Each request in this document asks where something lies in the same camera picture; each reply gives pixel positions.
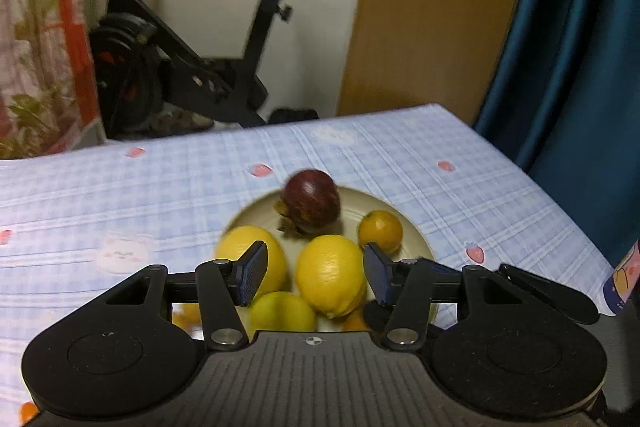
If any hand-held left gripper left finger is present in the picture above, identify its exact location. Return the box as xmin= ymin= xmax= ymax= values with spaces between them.
xmin=105 ymin=241 xmax=269 ymax=351

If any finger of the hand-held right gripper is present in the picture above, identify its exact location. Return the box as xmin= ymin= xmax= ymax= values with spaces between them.
xmin=421 ymin=258 xmax=599 ymax=325
xmin=362 ymin=302 xmax=395 ymax=333

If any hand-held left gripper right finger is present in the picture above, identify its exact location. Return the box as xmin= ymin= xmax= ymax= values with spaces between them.
xmin=363 ymin=243 xmax=526 ymax=351

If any round yellow lemon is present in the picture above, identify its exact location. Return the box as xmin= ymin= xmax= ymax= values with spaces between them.
xmin=215 ymin=226 xmax=289 ymax=304

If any yellowish orange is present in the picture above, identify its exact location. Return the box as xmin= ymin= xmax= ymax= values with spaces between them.
xmin=357 ymin=210 xmax=404 ymax=256

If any yellow-green apple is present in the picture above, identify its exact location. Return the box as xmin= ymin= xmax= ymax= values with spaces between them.
xmin=249 ymin=291 xmax=319 ymax=333

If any large pointed yellow lemon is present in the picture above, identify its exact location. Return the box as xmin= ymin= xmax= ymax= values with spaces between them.
xmin=294 ymin=234 xmax=369 ymax=321

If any beige round plate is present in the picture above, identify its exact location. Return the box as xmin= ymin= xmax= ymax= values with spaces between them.
xmin=222 ymin=183 xmax=437 ymax=334

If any dark red apple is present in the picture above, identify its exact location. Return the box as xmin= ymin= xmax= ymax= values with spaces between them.
xmin=273 ymin=168 xmax=342 ymax=238

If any blue pink printed cup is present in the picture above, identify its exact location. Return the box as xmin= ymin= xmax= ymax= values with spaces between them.
xmin=602 ymin=239 xmax=640 ymax=317

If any dark floor object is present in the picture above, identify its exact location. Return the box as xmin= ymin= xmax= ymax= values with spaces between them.
xmin=269 ymin=107 xmax=321 ymax=124

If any black exercise bike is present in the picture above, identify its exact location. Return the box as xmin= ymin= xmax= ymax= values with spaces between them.
xmin=82 ymin=0 xmax=347 ymax=142

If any blue curtain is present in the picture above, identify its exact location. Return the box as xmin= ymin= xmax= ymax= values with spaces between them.
xmin=472 ymin=0 xmax=640 ymax=269

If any brown wooden board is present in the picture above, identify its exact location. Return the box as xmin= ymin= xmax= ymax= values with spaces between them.
xmin=335 ymin=0 xmax=539 ymax=128

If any floral red curtain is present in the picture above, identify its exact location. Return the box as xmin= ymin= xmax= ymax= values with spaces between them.
xmin=0 ymin=0 xmax=105 ymax=160

